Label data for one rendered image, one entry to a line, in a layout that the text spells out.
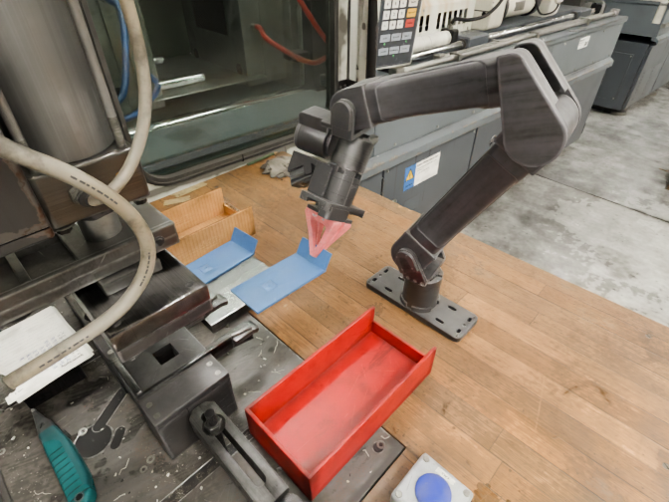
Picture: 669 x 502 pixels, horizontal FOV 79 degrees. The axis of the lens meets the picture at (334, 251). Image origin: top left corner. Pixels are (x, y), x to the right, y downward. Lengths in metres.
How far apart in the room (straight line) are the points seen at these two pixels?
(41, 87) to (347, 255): 0.61
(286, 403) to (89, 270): 0.32
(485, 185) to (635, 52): 4.37
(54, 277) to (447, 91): 0.46
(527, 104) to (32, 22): 0.44
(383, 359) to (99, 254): 0.42
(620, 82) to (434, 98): 4.42
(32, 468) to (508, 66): 0.73
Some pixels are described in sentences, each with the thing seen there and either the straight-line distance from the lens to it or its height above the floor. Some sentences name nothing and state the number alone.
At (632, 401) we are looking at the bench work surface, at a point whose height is 0.90.
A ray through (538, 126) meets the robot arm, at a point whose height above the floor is 1.26.
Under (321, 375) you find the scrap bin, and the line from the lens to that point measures 0.64.
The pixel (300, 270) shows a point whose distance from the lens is 0.67.
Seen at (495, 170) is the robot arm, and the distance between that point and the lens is 0.55.
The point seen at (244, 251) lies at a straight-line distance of 0.83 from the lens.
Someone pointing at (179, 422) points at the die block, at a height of 0.96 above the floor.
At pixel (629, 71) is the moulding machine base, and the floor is 0.42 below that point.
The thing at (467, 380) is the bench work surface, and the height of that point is 0.90.
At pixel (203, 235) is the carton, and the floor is 0.96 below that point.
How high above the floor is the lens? 1.43
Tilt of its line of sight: 38 degrees down
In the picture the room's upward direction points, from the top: straight up
